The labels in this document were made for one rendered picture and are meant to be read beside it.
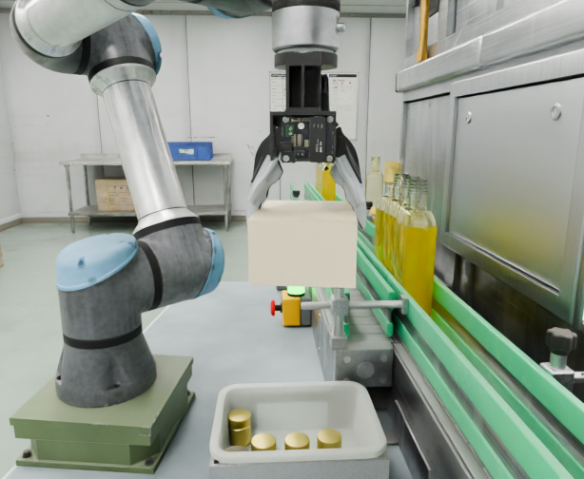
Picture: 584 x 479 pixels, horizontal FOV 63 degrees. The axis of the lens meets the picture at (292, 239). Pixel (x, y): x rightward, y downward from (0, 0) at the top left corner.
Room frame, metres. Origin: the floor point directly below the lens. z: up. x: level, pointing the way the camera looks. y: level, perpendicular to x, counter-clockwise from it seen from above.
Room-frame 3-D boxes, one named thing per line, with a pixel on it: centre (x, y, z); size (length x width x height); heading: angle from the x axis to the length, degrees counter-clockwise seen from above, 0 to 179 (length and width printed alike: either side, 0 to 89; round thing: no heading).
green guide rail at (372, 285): (1.62, -0.12, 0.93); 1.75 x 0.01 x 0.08; 3
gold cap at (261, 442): (0.57, 0.04, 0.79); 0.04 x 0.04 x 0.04
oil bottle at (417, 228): (0.82, -0.22, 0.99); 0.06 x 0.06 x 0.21; 4
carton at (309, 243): (0.59, -0.02, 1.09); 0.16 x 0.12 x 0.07; 175
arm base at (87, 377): (0.70, 0.30, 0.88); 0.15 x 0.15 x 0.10
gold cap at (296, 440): (0.58, -0.01, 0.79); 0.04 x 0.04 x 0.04
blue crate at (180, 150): (6.18, 1.32, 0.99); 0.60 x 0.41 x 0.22; 96
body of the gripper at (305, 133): (0.56, -0.02, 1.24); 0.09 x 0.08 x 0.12; 175
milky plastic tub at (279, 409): (0.59, -0.01, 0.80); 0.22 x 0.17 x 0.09; 93
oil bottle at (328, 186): (2.02, -0.15, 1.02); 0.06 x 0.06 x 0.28; 3
